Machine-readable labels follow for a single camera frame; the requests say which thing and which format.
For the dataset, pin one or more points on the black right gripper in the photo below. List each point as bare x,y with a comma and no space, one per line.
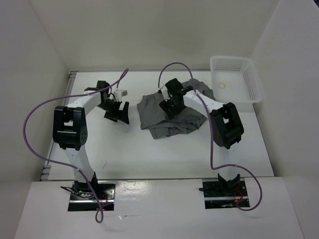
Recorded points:
165,106

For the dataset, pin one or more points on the grey skirt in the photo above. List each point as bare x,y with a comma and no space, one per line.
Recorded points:
154,119

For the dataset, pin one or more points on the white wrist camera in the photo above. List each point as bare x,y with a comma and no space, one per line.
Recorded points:
119,94
165,93

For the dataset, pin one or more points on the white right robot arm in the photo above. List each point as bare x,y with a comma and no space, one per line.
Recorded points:
226,128

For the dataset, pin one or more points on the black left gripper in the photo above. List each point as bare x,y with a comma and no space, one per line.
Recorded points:
118,114

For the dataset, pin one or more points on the orange rubber band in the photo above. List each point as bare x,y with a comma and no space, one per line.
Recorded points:
221,85

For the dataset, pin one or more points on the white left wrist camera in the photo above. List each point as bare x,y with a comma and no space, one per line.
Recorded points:
119,94

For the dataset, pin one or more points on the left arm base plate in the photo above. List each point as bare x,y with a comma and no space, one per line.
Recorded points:
82,200

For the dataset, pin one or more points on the white plastic mesh basket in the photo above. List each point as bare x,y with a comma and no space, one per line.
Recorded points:
240,76

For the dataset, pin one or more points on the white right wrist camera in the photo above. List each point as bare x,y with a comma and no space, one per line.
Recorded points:
165,93

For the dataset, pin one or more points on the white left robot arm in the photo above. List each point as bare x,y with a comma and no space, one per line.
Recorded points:
70,128

